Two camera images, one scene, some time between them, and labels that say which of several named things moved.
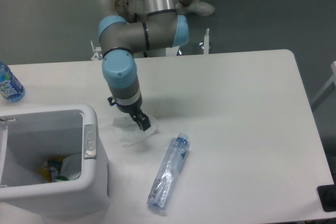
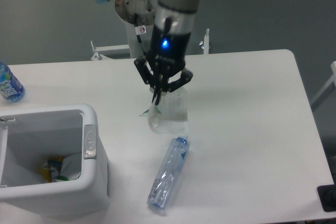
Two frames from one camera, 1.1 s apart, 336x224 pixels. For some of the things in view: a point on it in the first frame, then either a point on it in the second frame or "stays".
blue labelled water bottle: x=11 y=88 stays
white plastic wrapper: x=128 y=130 to x=169 y=115
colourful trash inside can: x=62 y=169 stays
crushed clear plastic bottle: x=165 y=174 stays
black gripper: x=135 y=111 to x=167 y=54
